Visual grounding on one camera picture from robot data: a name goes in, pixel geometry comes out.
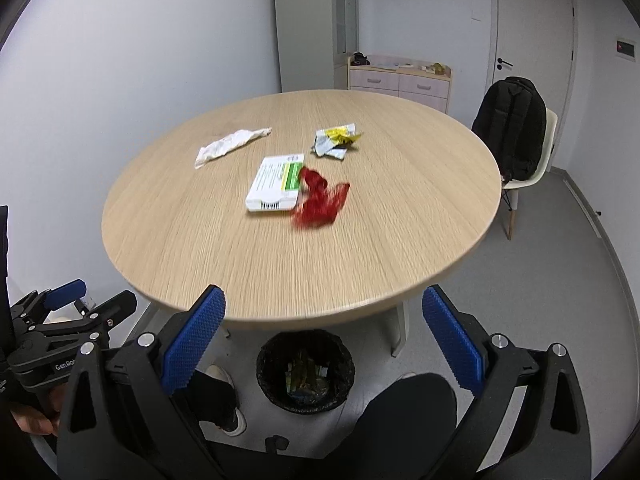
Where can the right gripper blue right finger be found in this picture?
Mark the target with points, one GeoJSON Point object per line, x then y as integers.
{"type": "Point", "coordinates": [550, 438]}

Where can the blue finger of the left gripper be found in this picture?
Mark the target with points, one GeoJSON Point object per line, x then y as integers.
{"type": "Point", "coordinates": [38, 305]}

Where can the person's left hand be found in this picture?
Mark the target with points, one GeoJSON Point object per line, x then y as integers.
{"type": "Point", "coordinates": [34, 422]}

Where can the black trash bin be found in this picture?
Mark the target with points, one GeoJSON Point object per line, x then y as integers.
{"type": "Point", "coordinates": [305, 373]}

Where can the black backpack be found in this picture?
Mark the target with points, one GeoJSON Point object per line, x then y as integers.
{"type": "Point", "coordinates": [512, 122]}

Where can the white left shoe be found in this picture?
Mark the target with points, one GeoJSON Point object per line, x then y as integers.
{"type": "Point", "coordinates": [226, 414]}

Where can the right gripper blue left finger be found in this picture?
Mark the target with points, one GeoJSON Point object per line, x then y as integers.
{"type": "Point", "coordinates": [118, 419]}

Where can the red mesh net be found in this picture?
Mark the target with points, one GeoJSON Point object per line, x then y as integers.
{"type": "Point", "coordinates": [322, 202]}

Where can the tall grey cabinet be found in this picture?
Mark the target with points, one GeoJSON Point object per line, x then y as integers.
{"type": "Point", "coordinates": [315, 40]}

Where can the white door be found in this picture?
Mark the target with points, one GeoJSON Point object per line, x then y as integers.
{"type": "Point", "coordinates": [535, 39]}

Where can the round wooden table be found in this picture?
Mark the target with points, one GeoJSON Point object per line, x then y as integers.
{"type": "Point", "coordinates": [424, 191]}

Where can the black office chair base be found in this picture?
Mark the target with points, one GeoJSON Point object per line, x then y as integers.
{"type": "Point", "coordinates": [276, 444]}

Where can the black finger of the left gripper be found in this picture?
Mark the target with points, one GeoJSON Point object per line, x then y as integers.
{"type": "Point", "coordinates": [106, 316]}

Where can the white tissue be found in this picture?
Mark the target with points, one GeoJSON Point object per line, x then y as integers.
{"type": "Point", "coordinates": [227, 144]}

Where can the yellow silver snack wrapper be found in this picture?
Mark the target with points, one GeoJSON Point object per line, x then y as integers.
{"type": "Point", "coordinates": [336, 141]}

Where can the white green medicine box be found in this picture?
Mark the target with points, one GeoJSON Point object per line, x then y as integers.
{"type": "Point", "coordinates": [276, 185]}

